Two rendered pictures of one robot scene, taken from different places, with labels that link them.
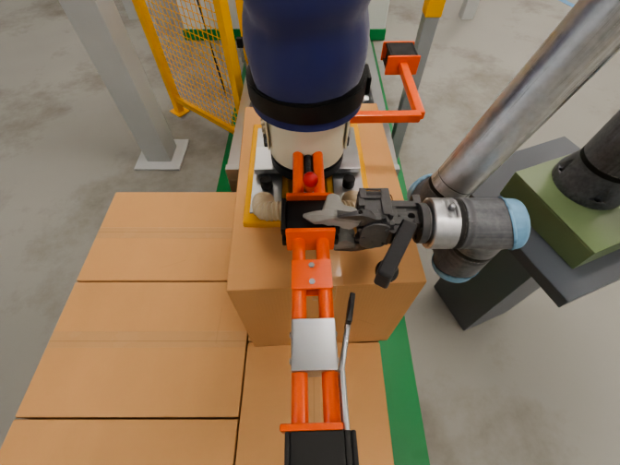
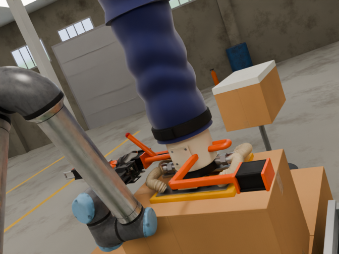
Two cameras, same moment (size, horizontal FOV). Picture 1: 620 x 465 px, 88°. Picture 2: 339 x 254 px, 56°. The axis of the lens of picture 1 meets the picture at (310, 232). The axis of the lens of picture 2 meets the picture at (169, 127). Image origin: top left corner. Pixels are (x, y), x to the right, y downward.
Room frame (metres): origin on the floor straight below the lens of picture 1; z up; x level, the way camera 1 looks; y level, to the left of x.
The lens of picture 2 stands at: (1.19, -0.96, 1.45)
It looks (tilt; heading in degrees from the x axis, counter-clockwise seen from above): 13 degrees down; 124
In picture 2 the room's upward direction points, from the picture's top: 22 degrees counter-clockwise
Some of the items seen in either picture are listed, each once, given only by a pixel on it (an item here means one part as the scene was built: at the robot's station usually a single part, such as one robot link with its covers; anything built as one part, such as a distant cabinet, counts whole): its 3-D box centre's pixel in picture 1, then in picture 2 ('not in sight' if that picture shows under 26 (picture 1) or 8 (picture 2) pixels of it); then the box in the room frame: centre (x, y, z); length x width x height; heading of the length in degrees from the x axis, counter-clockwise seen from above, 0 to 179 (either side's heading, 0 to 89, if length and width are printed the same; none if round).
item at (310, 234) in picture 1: (309, 220); (140, 159); (0.34, 0.00, 1.07); 0.10 x 0.08 x 0.06; 91
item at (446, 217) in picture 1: (436, 221); not in sight; (0.34, -0.22, 1.07); 0.09 x 0.05 x 0.10; 0
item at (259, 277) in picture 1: (315, 223); (214, 227); (0.57, -0.02, 0.74); 0.60 x 0.40 x 0.40; 3
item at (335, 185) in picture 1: (345, 164); (191, 187); (0.59, -0.09, 0.97); 0.34 x 0.10 x 0.05; 1
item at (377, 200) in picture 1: (388, 219); (122, 176); (0.34, -0.14, 1.07); 0.12 x 0.09 x 0.08; 90
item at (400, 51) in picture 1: (399, 57); (253, 175); (0.89, -0.25, 1.07); 0.09 x 0.08 x 0.05; 91
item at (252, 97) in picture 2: not in sight; (250, 94); (0.28, 1.76, 0.82); 0.60 x 0.40 x 0.40; 89
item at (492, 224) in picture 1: (483, 224); (92, 202); (0.34, -0.31, 1.07); 0.12 x 0.09 x 0.10; 90
